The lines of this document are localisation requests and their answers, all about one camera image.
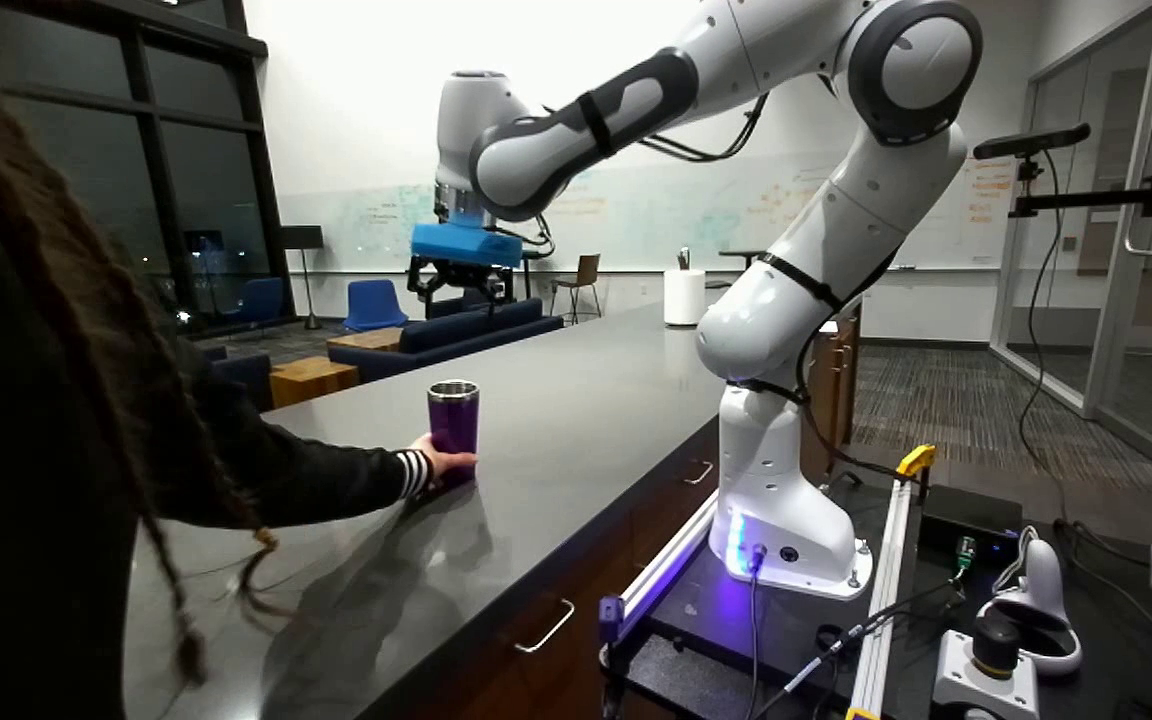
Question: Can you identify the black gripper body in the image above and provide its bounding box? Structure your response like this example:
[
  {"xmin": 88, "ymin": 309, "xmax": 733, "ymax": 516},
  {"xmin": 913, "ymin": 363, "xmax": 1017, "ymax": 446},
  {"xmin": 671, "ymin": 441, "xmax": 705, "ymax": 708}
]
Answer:
[{"xmin": 407, "ymin": 260, "xmax": 511, "ymax": 316}]

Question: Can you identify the purple metal flask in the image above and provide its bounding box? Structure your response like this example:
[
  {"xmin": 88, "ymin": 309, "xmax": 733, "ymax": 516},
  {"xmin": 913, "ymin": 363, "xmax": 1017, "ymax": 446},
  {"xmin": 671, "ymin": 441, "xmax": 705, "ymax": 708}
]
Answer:
[{"xmin": 429, "ymin": 381, "xmax": 480, "ymax": 452}]

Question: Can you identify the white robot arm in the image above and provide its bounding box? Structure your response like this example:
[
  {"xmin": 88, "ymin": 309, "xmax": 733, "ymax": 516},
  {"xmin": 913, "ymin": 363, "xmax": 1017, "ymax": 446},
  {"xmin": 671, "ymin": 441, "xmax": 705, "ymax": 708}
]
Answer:
[{"xmin": 412, "ymin": 0, "xmax": 984, "ymax": 601}]

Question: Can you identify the person's hand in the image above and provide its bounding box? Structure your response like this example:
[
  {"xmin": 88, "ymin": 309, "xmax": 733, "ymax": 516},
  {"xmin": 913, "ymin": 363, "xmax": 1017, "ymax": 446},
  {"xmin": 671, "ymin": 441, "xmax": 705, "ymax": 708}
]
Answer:
[{"xmin": 412, "ymin": 430, "xmax": 477, "ymax": 488}]

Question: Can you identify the dark blue long sofa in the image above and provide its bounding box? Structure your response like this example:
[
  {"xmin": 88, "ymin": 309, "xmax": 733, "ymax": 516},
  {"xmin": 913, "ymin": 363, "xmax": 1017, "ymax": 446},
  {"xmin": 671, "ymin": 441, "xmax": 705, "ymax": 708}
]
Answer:
[{"xmin": 328, "ymin": 301, "xmax": 559, "ymax": 381}]

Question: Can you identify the white cylindrical bin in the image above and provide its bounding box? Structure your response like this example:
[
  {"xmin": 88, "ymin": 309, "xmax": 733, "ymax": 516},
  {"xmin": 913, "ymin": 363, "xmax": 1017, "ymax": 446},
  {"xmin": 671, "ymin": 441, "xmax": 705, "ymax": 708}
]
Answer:
[{"xmin": 663, "ymin": 269, "xmax": 705, "ymax": 329}]

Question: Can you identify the person in dark sleeve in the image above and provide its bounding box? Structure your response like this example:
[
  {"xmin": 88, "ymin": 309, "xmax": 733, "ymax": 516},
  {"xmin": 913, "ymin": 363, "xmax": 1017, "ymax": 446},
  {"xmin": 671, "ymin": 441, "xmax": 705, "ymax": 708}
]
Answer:
[{"xmin": 0, "ymin": 0, "xmax": 440, "ymax": 720}]

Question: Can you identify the wooden cabinet under counter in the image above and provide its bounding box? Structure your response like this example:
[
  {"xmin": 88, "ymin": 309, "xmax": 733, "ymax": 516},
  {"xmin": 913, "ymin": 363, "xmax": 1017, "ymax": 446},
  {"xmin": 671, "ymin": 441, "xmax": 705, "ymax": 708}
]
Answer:
[{"xmin": 801, "ymin": 309, "xmax": 860, "ymax": 480}]

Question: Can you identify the white VR controller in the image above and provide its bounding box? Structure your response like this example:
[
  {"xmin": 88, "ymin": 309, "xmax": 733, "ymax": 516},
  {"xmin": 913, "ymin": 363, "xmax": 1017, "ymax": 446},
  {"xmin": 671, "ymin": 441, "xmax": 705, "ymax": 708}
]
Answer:
[{"xmin": 931, "ymin": 525, "xmax": 1085, "ymax": 720}]

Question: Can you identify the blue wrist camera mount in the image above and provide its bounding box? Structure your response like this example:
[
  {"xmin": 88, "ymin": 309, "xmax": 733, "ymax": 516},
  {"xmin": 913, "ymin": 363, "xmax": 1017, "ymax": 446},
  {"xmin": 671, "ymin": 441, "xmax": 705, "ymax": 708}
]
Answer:
[{"xmin": 412, "ymin": 223, "xmax": 525, "ymax": 269}]

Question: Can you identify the aluminium rail frame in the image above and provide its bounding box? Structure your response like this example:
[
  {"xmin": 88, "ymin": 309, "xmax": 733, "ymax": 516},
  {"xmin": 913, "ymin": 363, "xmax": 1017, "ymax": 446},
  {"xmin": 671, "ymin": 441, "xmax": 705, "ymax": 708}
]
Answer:
[{"xmin": 600, "ymin": 443, "xmax": 939, "ymax": 720}]

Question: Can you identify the black stereo camera on tripod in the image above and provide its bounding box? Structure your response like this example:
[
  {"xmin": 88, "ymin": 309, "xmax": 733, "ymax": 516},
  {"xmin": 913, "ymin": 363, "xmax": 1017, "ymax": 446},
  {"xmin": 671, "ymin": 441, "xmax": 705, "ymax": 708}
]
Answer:
[{"xmin": 971, "ymin": 122, "xmax": 1093, "ymax": 160}]

